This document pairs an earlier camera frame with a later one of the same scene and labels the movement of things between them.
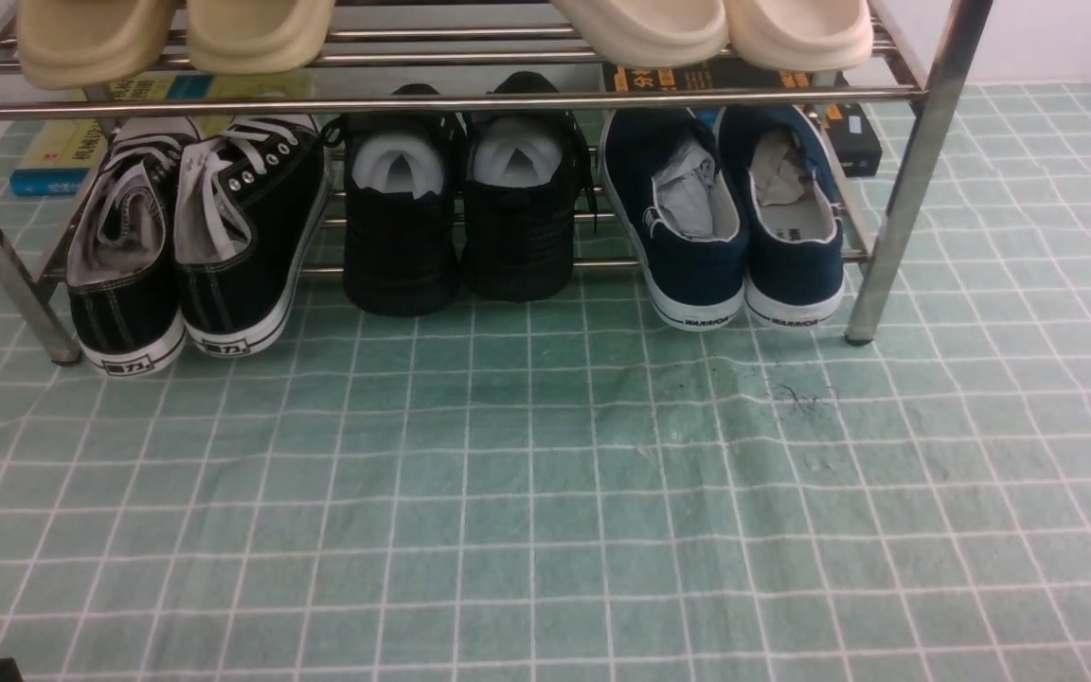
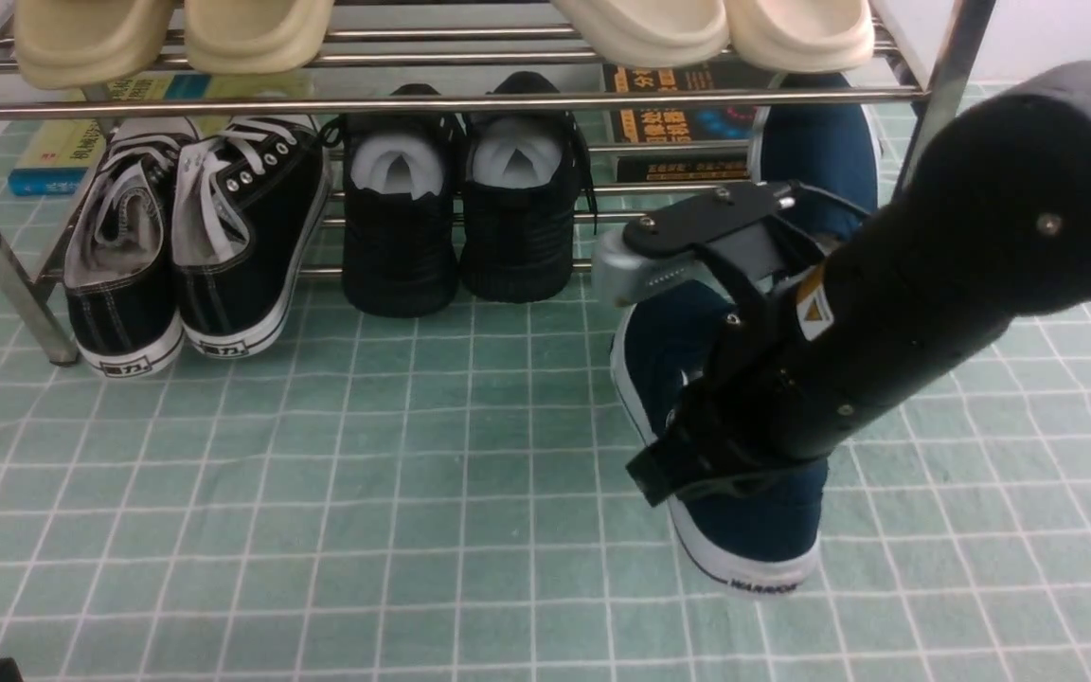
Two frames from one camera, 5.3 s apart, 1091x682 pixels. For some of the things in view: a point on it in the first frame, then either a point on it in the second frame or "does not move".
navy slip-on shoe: x=679 y=199 to x=760 y=538
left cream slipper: x=651 y=33 does not move
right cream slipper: x=799 y=35 does not move
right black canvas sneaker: x=249 y=195 does not move
